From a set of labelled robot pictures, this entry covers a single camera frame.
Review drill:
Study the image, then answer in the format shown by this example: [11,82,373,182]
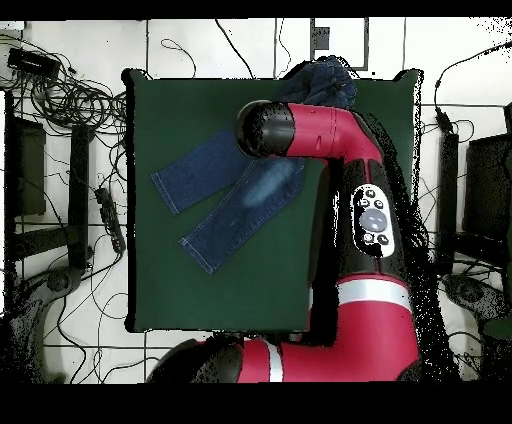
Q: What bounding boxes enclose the black cable with adapter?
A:
[433,39,512,135]

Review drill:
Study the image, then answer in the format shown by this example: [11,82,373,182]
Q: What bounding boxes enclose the blue denim jeans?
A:
[150,55,359,276]

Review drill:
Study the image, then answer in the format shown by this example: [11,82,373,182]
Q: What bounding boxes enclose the grey square floor frame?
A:
[309,17,370,73]

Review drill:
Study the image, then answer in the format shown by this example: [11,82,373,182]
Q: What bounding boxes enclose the looped thin black cable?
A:
[160,38,198,79]

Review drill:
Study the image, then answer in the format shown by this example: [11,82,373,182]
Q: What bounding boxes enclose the black cable tangle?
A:
[0,33,129,137]

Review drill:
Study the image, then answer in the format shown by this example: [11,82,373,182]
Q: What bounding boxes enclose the black rectangular box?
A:
[6,47,61,79]

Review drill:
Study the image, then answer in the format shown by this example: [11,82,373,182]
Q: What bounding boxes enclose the long black bar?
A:
[434,131,460,277]

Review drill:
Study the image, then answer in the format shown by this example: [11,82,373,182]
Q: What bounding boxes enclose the dark green table cloth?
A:
[125,67,425,335]

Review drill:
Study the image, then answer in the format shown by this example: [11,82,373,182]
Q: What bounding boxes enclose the black frame stand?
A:
[3,89,95,277]

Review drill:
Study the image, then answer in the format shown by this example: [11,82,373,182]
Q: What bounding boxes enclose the black power strip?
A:
[94,186,127,255]

